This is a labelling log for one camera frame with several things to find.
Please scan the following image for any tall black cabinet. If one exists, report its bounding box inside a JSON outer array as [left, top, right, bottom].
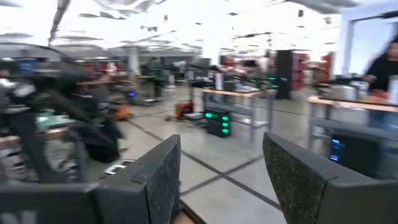
[[275, 49, 295, 100]]

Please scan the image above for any red object on floor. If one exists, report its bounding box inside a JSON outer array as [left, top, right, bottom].
[[173, 100, 195, 121]]

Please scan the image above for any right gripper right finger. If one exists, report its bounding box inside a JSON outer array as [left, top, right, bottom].
[[262, 132, 398, 224]]

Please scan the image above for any wooden table with grey legs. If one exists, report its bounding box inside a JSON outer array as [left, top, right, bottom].
[[200, 88, 278, 144]]

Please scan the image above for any person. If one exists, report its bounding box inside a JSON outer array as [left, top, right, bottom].
[[362, 35, 398, 94]]

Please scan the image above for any black computer with green lights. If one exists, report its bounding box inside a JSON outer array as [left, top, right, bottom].
[[203, 109, 233, 139]]

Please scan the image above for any orange object on floor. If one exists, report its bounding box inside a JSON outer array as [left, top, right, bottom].
[[114, 104, 134, 121]]

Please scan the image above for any black computer with blue light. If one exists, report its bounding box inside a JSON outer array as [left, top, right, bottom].
[[328, 133, 398, 180]]

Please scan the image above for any wooden table with grey frame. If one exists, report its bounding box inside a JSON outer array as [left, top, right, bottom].
[[306, 95, 398, 150]]

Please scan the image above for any silver metal pot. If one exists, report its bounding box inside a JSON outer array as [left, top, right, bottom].
[[329, 83, 358, 101]]

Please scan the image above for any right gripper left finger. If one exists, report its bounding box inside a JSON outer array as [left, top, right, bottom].
[[0, 134, 182, 224]]

